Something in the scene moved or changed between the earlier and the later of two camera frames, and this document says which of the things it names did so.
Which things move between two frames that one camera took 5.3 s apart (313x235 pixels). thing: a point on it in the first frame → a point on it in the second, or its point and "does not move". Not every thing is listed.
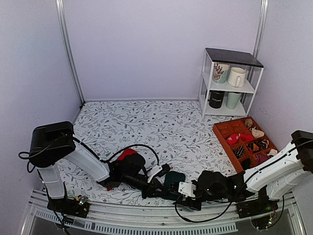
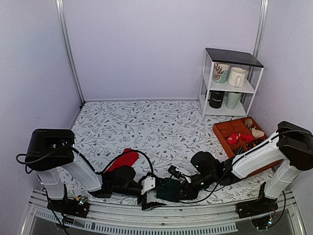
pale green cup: x=232 y=100 does not move
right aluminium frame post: x=260 y=26 does not move
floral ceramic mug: x=220 y=72 does not move
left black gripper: x=150 y=192 → x=150 y=205
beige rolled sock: x=256 y=133 does not move
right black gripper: x=189 y=203 → x=189 y=194
